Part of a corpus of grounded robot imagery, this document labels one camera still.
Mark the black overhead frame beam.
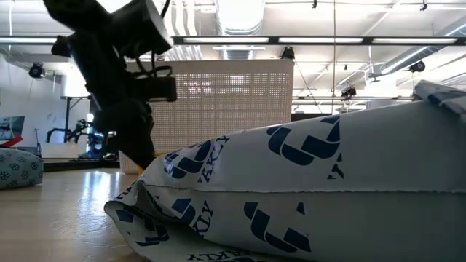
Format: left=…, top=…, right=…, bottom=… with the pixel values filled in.
left=0, top=35, right=466, bottom=47

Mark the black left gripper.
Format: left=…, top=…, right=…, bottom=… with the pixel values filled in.
left=87, top=78, right=157, bottom=171

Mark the thin hanging cable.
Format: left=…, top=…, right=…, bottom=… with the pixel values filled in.
left=332, top=0, right=336, bottom=114

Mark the white perforated plastic basket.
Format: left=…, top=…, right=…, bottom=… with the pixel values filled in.
left=119, top=59, right=295, bottom=175

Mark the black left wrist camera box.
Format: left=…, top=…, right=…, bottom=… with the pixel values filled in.
left=136, top=75, right=178, bottom=103

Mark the dark wall picture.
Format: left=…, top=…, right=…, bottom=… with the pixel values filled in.
left=0, top=116, right=25, bottom=141

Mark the black background stand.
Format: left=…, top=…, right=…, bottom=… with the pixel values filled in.
left=60, top=95, right=92, bottom=143

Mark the black aluminium rig frame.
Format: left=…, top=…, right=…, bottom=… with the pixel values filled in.
left=42, top=156, right=121, bottom=172

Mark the silver ceiling duct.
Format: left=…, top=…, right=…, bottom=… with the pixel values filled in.
left=367, top=16, right=466, bottom=79
left=214, top=0, right=266, bottom=61

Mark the teal patterned fabric pad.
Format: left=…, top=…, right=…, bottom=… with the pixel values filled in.
left=0, top=147, right=44, bottom=191

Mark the white pack blue logo print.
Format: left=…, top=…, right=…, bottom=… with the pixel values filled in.
left=103, top=80, right=466, bottom=262

